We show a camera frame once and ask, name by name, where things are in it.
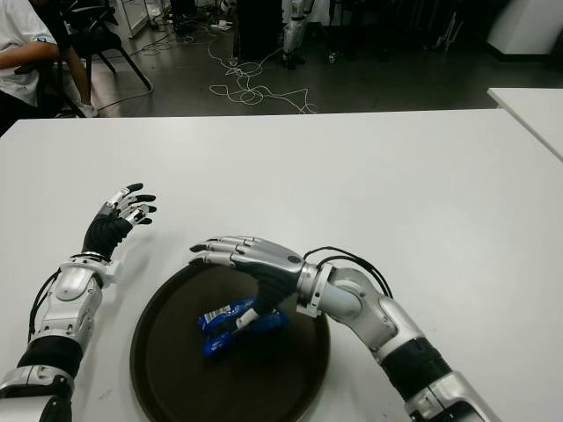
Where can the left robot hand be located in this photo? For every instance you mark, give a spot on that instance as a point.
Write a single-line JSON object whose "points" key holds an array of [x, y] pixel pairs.
{"points": [[105, 230]]}

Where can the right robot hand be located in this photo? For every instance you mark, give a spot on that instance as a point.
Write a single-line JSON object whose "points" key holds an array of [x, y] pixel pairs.
{"points": [[277, 264]]}

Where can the blue Oreo packet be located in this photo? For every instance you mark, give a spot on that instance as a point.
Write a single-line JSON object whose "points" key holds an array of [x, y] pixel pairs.
{"points": [[217, 323]]}

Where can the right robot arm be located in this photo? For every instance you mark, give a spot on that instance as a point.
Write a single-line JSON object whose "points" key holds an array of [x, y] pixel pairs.
{"points": [[387, 325]]}

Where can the dark round tray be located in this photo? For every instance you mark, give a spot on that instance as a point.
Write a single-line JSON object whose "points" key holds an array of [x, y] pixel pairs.
{"points": [[264, 382]]}

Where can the black chair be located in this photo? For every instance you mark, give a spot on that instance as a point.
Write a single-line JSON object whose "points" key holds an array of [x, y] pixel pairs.
{"points": [[99, 35]]}

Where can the seated person white shirt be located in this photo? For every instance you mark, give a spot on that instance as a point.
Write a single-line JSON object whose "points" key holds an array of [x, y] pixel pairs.
{"points": [[17, 48]]}

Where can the white board panel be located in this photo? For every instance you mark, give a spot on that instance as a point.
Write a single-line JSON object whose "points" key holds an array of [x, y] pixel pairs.
{"points": [[134, 17]]}

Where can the silver humanoid robot legs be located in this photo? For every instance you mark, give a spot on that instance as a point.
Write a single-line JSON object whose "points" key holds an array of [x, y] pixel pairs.
{"points": [[294, 35]]}

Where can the black cabinet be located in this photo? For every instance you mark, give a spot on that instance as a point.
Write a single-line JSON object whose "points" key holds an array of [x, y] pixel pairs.
{"points": [[259, 31]]}

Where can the white power strip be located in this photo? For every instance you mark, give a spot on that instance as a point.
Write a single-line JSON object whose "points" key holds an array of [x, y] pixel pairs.
{"points": [[221, 25]]}

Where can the white side table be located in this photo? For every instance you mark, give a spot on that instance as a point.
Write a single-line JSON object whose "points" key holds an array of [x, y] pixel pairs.
{"points": [[536, 114]]}

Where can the white counter block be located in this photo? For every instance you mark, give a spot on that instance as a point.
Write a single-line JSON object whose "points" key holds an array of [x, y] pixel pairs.
{"points": [[523, 26]]}

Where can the silver folded frame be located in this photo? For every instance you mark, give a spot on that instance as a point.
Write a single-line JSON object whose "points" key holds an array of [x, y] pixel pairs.
{"points": [[448, 31]]}

